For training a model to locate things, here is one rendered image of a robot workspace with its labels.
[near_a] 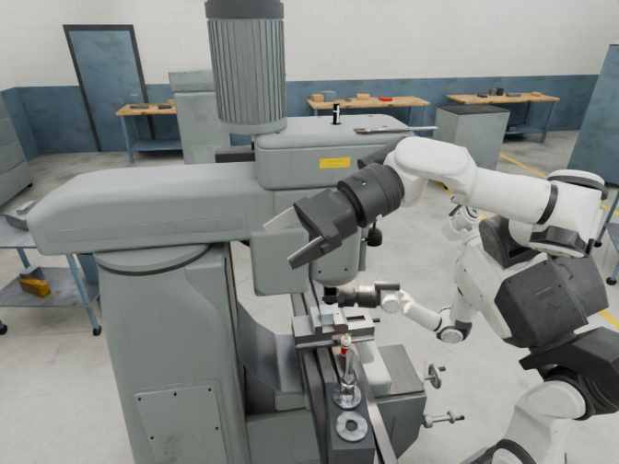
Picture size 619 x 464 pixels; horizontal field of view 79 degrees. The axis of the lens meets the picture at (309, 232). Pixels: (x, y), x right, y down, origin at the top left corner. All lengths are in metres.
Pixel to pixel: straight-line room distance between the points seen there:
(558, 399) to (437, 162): 0.73
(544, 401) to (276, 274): 0.81
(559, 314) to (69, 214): 1.30
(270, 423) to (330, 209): 1.29
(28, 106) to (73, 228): 7.43
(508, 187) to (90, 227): 1.05
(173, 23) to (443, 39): 5.01
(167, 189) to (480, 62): 8.28
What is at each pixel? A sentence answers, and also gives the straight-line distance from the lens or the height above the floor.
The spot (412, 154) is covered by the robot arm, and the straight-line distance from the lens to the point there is 0.62.
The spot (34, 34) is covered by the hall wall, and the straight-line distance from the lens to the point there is 8.34.
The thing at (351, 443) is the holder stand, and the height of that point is 1.15.
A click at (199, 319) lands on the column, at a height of 1.34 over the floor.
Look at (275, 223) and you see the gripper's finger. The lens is 0.63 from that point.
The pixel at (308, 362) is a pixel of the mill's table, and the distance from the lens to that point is 1.60.
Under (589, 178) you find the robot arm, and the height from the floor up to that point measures 1.95.
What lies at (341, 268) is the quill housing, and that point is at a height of 1.42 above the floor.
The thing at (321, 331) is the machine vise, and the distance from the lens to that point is 1.61.
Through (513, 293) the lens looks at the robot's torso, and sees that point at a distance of 1.07.
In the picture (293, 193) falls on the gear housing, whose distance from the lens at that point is 1.11.
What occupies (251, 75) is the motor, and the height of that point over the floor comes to 2.04.
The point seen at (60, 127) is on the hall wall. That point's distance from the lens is 8.52.
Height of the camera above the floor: 2.16
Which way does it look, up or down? 29 degrees down
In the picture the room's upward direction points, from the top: straight up
